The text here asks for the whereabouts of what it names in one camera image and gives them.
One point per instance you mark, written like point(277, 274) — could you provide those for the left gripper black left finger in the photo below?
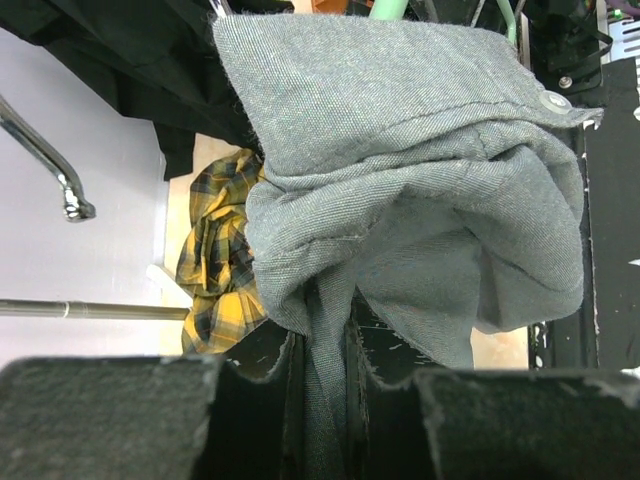
point(231, 416)

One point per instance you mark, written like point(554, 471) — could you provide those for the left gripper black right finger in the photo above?
point(409, 418)

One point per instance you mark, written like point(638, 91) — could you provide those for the yellow black plaid shirt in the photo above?
point(215, 263)

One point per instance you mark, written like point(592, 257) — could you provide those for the teal plastic hanger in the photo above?
point(77, 208)

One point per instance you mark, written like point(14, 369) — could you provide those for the grey button-up shirt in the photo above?
point(418, 165)

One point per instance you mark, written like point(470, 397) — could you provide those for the metal clothes rack pole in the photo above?
point(83, 310)

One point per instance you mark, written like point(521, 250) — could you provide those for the black hanging garments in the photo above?
point(148, 59)

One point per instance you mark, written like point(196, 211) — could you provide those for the orange wooden compartment tray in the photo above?
point(343, 7)

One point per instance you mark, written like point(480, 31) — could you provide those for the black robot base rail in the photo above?
point(604, 332)

